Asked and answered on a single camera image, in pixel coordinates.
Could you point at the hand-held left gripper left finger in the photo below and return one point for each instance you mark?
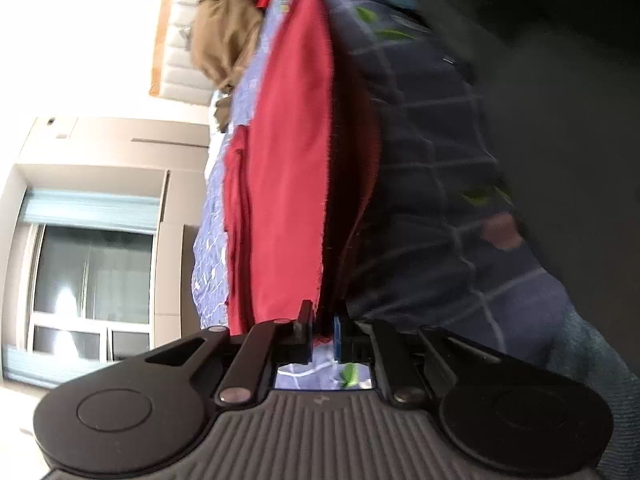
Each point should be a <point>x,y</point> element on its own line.
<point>303,332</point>

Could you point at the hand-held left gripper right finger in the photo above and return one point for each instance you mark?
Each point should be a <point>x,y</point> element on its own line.
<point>340,340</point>

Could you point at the red long-sleeve sweater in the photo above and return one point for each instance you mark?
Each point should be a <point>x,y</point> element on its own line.
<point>290,160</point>

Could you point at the brown garment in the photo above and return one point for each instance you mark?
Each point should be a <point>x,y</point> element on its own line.
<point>225,35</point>

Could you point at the padded wooden headboard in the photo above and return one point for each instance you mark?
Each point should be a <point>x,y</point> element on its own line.
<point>175,70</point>

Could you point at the beige tall wardrobe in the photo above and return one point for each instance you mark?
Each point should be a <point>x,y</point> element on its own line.
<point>120,142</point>

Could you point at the white-framed window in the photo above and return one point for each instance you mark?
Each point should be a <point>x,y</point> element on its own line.
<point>95,280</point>

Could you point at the blue checked floral quilt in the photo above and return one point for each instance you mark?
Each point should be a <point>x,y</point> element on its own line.
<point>425,135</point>

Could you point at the light blue curtain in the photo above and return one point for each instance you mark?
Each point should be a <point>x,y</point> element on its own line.
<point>40,367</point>
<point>90,210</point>

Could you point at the teal textured fabric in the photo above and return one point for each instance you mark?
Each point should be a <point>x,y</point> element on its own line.
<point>590,360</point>

